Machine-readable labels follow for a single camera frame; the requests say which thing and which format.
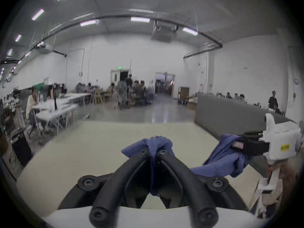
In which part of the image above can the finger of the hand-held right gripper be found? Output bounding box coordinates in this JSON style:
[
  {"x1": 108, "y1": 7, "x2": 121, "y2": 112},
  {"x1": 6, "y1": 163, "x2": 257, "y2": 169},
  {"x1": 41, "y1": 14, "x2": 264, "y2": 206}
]
[
  {"x1": 240, "y1": 131, "x2": 264, "y2": 140},
  {"x1": 231, "y1": 139, "x2": 253, "y2": 156}
]

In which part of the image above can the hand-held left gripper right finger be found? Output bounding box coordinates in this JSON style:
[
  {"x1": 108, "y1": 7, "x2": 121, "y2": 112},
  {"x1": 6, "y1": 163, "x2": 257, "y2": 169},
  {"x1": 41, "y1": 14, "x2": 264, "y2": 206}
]
[{"x1": 156, "y1": 149, "x2": 249, "y2": 228}]

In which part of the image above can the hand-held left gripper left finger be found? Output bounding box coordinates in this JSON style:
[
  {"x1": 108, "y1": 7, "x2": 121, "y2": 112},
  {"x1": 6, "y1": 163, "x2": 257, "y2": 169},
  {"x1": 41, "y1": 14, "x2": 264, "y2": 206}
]
[{"x1": 58, "y1": 147, "x2": 151, "y2": 228}]

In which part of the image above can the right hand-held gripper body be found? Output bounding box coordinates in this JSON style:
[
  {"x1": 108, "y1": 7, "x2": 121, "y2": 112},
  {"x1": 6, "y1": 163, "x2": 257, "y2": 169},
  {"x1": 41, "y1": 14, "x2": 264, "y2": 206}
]
[{"x1": 251, "y1": 113, "x2": 302, "y2": 192}]

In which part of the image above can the blue shirt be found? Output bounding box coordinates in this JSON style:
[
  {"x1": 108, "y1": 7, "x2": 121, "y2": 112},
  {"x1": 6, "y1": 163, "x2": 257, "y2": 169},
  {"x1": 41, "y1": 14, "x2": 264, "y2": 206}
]
[{"x1": 121, "y1": 134, "x2": 253, "y2": 197}]

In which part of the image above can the person's right hand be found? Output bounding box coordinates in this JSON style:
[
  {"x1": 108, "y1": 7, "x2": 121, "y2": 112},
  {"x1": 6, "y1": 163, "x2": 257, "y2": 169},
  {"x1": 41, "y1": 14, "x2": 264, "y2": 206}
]
[{"x1": 267, "y1": 161, "x2": 297, "y2": 199}]

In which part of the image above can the group of people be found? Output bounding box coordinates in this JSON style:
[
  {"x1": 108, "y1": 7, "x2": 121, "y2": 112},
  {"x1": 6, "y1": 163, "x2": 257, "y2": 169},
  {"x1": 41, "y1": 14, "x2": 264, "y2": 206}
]
[
  {"x1": 225, "y1": 92, "x2": 248, "y2": 103},
  {"x1": 125, "y1": 75, "x2": 149, "y2": 105}
]

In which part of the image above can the brown carton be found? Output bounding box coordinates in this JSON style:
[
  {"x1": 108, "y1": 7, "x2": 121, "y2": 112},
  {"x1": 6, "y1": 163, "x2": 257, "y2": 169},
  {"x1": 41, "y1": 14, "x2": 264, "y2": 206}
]
[{"x1": 179, "y1": 86, "x2": 190, "y2": 101}]

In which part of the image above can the grey office chair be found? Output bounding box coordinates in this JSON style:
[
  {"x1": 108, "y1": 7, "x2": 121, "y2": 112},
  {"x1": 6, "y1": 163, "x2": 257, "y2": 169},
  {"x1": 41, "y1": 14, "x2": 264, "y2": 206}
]
[{"x1": 115, "y1": 81, "x2": 130, "y2": 110}]

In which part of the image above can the row of tables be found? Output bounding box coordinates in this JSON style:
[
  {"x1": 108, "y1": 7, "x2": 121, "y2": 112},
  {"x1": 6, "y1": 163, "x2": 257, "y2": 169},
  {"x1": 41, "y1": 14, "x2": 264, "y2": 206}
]
[{"x1": 33, "y1": 92, "x2": 92, "y2": 135}]

